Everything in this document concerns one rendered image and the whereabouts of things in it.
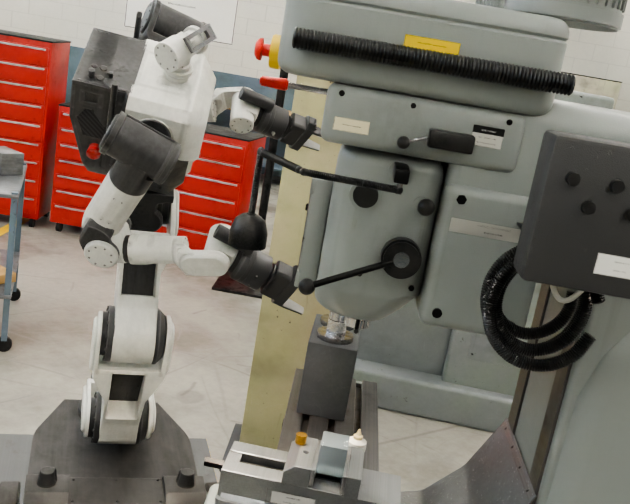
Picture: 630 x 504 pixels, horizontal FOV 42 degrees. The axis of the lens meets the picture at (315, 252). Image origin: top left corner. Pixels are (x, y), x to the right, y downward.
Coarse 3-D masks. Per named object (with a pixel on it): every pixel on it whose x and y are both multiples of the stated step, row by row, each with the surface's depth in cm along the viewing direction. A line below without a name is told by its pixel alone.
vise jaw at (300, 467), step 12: (312, 444) 160; (288, 456) 157; (300, 456) 155; (312, 456) 156; (288, 468) 152; (300, 468) 151; (312, 468) 152; (288, 480) 152; (300, 480) 152; (312, 480) 152
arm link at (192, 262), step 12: (180, 240) 186; (180, 252) 183; (192, 252) 182; (204, 252) 182; (216, 252) 182; (180, 264) 184; (192, 264) 183; (204, 264) 183; (216, 264) 182; (228, 264) 183
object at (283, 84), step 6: (264, 78) 155; (270, 78) 155; (276, 78) 156; (282, 78) 156; (264, 84) 156; (270, 84) 156; (276, 84) 155; (282, 84) 155; (288, 84) 156; (294, 84) 156; (300, 84) 156; (306, 90) 156; (312, 90) 156; (318, 90) 156; (324, 90) 156
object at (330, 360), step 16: (320, 320) 208; (320, 336) 196; (336, 336) 196; (352, 336) 198; (320, 352) 193; (336, 352) 193; (352, 352) 192; (304, 368) 195; (320, 368) 194; (336, 368) 194; (352, 368) 193; (304, 384) 196; (320, 384) 195; (336, 384) 195; (304, 400) 197; (320, 400) 196; (336, 400) 196; (320, 416) 197; (336, 416) 197
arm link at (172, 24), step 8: (168, 8) 195; (160, 16) 193; (168, 16) 194; (176, 16) 195; (184, 16) 197; (160, 24) 193; (168, 24) 194; (176, 24) 195; (184, 24) 196; (192, 24) 197; (200, 24) 198; (160, 32) 194; (168, 32) 195; (176, 32) 195
